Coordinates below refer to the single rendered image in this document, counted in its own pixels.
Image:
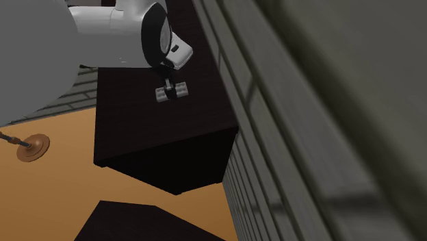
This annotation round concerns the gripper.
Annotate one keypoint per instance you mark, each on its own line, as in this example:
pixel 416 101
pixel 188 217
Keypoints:
pixel 165 71

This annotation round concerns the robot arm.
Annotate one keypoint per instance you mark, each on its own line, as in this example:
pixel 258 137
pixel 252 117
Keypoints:
pixel 100 36

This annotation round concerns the grey ribbed rectangular block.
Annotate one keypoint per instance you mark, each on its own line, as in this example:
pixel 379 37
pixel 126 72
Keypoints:
pixel 181 89

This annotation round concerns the dark wooden cabinet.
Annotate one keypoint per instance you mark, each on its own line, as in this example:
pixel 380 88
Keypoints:
pixel 133 127

